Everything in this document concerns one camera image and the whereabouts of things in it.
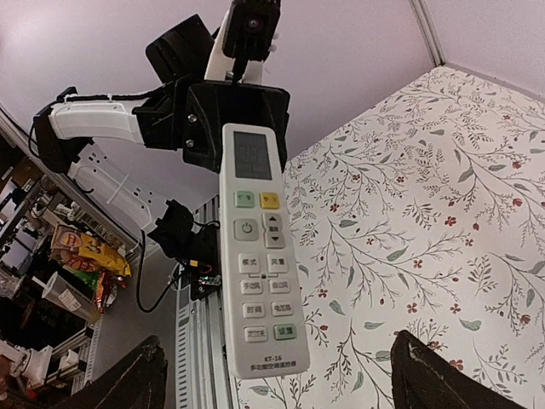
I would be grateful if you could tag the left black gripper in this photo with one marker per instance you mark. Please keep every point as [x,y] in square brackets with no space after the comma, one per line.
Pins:
[216,104]

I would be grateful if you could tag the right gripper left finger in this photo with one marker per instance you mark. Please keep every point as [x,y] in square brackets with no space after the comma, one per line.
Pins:
[138,380]

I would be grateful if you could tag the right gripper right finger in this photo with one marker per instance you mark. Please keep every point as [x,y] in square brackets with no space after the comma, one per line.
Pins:
[422,379]

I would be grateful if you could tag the white air conditioner remote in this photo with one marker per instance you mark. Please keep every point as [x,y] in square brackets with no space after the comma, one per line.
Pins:
[265,330]

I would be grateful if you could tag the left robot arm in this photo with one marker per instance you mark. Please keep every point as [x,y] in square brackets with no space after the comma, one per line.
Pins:
[66,129]

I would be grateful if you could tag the snack bags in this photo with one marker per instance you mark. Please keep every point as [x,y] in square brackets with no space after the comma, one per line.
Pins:
[92,260]

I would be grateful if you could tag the floral patterned table mat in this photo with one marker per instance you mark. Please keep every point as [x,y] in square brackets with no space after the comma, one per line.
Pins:
[426,214]

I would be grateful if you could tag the front aluminium rail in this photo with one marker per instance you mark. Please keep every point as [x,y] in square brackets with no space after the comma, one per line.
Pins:
[202,379]

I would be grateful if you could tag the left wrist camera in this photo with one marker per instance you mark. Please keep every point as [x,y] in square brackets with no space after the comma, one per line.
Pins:
[251,25]

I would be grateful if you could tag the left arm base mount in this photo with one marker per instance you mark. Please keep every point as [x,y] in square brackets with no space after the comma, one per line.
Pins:
[194,245]

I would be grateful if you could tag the left aluminium frame post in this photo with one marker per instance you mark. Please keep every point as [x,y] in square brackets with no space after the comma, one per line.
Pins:
[429,33]

